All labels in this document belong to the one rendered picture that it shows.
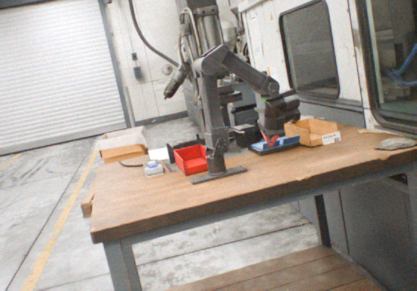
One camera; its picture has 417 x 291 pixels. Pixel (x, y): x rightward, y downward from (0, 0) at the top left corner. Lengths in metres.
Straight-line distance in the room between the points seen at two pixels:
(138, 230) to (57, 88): 9.98
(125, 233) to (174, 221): 0.14
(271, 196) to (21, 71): 10.23
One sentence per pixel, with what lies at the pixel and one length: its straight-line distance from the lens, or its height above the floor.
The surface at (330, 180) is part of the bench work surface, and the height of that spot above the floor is 0.87.
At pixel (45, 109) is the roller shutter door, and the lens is 11.33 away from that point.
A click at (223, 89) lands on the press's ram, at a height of 1.17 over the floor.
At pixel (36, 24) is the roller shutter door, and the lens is 11.36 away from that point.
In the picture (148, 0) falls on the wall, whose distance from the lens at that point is 11.28.
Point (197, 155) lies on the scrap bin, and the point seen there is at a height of 0.91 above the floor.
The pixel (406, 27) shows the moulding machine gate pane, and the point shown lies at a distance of 1.75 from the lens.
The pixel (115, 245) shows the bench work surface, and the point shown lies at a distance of 1.41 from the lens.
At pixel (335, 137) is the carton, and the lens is 1.84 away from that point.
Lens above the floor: 1.31
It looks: 9 degrees down
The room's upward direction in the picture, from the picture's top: 11 degrees counter-clockwise
